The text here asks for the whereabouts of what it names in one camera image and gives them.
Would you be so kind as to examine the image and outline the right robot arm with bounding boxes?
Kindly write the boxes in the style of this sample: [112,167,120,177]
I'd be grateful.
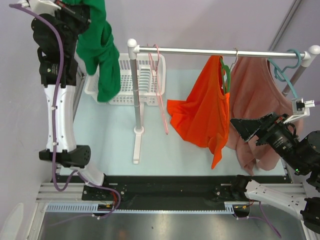
[230,112,320,234]

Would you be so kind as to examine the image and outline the silver clothes rack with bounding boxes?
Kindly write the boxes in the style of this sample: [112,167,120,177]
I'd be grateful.
[127,38,320,164]

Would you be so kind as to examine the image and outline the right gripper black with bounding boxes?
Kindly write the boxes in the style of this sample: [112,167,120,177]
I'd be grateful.
[227,109,307,173]

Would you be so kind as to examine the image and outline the pink t shirt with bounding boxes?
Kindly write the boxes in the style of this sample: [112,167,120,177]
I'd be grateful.
[226,57,293,175]

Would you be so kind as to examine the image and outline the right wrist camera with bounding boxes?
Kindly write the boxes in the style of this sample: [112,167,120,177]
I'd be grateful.
[284,98,316,124]

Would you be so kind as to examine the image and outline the white plastic basket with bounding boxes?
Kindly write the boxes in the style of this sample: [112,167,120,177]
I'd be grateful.
[84,52,167,106]

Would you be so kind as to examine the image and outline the green plastic hanger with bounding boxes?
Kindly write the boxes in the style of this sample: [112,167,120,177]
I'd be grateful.
[219,56,231,94]

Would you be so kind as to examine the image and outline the white cable duct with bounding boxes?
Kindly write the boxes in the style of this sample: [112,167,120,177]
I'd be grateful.
[45,202,250,215]

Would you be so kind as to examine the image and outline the green t shirt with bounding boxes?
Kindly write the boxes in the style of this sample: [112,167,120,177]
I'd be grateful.
[63,0,121,103]

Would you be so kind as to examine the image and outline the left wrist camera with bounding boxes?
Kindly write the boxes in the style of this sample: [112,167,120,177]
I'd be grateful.
[17,0,62,14]

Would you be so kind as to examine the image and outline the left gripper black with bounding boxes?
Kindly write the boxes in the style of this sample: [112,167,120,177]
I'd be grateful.
[47,0,91,57]

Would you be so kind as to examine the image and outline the orange t shirt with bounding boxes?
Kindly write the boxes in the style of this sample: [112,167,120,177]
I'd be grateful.
[166,56,230,169]

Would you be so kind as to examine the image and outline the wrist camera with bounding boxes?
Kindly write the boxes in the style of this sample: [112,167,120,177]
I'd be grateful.
[17,0,62,14]
[284,98,316,124]

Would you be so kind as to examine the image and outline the pink wire hanger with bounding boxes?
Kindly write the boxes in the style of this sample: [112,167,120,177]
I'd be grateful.
[148,44,169,135]

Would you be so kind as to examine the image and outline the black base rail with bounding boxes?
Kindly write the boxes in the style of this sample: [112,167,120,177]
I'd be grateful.
[82,175,301,208]

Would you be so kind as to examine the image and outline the gold wire hanger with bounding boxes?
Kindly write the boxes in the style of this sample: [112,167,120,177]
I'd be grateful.
[230,47,239,71]

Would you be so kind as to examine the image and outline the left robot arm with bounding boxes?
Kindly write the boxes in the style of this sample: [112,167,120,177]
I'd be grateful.
[28,0,111,200]

